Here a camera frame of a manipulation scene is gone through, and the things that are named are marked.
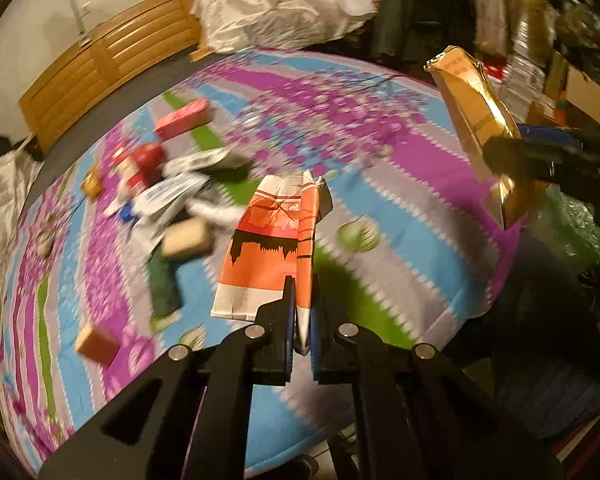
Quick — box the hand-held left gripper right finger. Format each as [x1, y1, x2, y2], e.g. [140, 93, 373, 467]
[310, 282, 566, 480]

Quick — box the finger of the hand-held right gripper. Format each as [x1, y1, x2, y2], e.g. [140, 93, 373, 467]
[517, 126, 600, 153]
[482, 137, 600, 187]

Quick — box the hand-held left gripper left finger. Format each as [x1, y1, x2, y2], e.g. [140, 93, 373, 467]
[39, 276, 297, 480]

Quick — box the gold foil packet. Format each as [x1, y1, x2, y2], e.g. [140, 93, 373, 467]
[425, 45, 551, 228]

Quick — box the orange paper bag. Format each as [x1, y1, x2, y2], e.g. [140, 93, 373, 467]
[211, 170, 334, 356]

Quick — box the green fuzzy cloth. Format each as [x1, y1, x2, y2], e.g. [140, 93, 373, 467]
[147, 252, 182, 323]

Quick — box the stack of white boxes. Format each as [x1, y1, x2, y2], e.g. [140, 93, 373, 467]
[505, 7, 548, 113]

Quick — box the purple printed blanket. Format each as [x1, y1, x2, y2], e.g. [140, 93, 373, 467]
[0, 49, 523, 478]

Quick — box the crumpled white paper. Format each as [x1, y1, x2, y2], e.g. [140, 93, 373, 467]
[187, 199, 243, 228]

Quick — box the pink patterned curtain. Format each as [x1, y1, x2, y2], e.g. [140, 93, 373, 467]
[472, 0, 516, 56]

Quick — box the white printed wrapper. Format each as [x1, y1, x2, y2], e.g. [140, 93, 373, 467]
[164, 149, 253, 183]

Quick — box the dark cloth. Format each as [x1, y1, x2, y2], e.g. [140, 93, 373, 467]
[460, 237, 600, 441]

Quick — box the pink box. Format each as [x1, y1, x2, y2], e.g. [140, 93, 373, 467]
[154, 98, 212, 141]

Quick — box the white satin quilt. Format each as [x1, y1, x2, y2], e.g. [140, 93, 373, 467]
[192, 0, 378, 56]

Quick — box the white satin pillow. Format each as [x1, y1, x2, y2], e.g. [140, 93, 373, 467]
[0, 135, 43, 386]

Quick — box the wooden headboard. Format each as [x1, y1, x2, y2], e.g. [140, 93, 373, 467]
[19, 0, 202, 153]

